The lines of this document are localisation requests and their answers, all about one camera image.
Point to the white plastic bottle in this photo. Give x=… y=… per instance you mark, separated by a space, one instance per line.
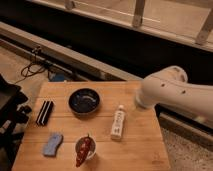
x=117 y=126

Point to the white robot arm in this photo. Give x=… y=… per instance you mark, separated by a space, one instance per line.
x=170 y=87

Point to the dark ceramic bowl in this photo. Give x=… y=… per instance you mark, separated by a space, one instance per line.
x=84 y=101

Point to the blue object on floor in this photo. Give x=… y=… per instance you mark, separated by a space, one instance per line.
x=57 y=78

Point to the red chili pepper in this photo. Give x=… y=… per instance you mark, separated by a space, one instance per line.
x=83 y=150

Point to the black white striped box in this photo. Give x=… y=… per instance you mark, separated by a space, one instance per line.
x=44 y=113

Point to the blue sponge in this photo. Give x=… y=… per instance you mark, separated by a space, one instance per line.
x=51 y=147

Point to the black equipment stand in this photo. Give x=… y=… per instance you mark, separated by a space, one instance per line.
x=12 y=110

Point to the metal rail beam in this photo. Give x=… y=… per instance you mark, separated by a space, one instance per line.
x=82 y=62

